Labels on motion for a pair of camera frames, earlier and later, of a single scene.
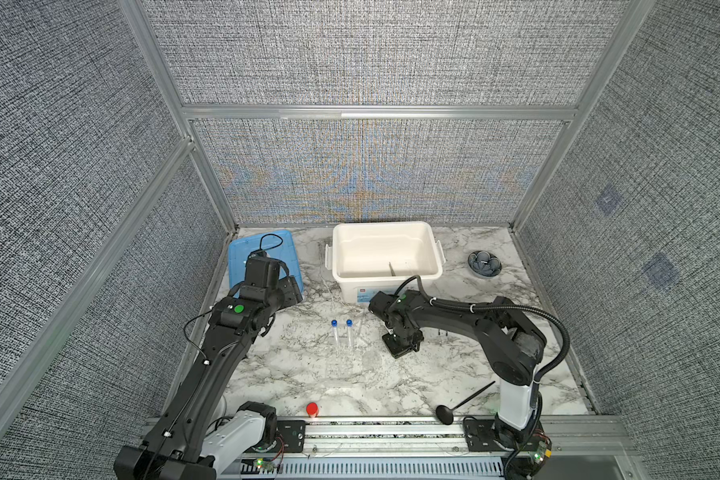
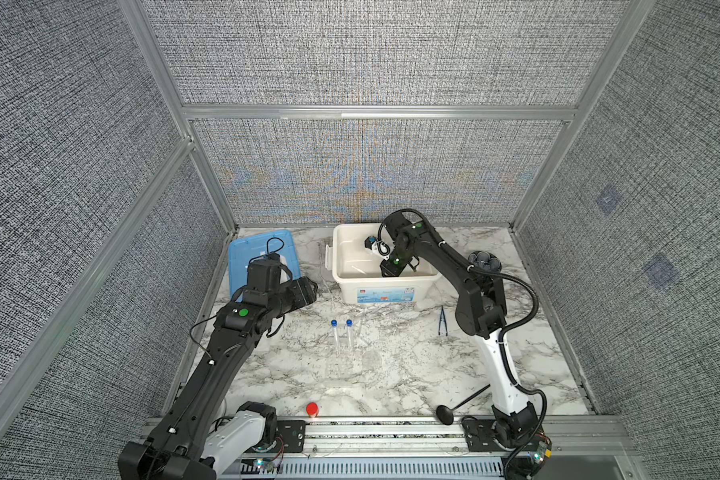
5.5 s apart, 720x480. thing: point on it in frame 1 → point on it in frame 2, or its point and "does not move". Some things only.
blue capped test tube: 334,333 does not move
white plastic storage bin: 371,257 does not move
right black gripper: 398,352 → 390,272
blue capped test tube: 349,323 does not move
